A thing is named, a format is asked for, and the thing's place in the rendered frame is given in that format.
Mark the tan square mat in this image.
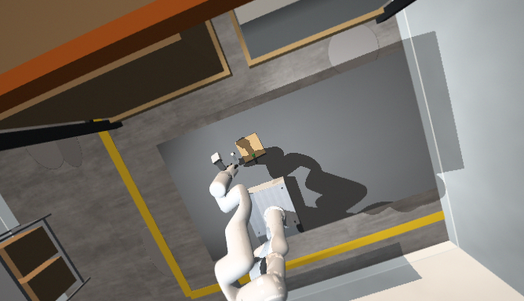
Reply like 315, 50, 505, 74
235, 133, 266, 162

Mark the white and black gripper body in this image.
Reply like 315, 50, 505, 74
224, 165, 238, 179

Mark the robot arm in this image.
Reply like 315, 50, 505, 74
209, 152, 289, 301

